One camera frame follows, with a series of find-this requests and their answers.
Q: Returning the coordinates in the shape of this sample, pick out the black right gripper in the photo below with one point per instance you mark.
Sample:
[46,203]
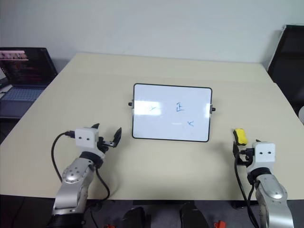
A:
[245,158]

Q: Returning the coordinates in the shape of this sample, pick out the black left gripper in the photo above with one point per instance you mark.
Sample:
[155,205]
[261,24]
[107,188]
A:
[101,144]

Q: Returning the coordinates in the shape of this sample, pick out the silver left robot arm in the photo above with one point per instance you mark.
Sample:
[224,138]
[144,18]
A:
[73,177]

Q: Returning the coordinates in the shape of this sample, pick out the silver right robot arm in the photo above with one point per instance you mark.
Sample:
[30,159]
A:
[273,187]

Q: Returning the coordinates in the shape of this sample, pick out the yellow and black eraser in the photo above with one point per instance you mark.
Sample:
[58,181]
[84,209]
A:
[241,137]

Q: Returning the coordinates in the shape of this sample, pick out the small black-framed whiteboard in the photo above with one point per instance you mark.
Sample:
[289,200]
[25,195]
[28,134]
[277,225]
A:
[166,118]

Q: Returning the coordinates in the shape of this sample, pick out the small red object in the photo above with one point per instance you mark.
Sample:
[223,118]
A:
[219,224]

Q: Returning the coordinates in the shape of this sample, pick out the dark rounded shape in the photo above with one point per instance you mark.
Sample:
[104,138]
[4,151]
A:
[136,217]
[193,216]

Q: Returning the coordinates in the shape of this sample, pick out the black office chair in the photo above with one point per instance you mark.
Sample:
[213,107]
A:
[289,61]

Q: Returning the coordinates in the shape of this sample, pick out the open dark laptop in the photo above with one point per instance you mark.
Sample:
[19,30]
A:
[26,69]

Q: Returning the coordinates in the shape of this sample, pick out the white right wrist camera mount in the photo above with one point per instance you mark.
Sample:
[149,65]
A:
[264,153]

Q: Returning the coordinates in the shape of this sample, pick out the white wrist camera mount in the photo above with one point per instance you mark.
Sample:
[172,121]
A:
[264,153]
[86,138]

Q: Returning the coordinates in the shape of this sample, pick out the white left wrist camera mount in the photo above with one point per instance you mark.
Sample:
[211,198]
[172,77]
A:
[86,138]

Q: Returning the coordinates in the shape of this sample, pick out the black table frame bar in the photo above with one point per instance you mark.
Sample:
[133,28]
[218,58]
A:
[164,203]

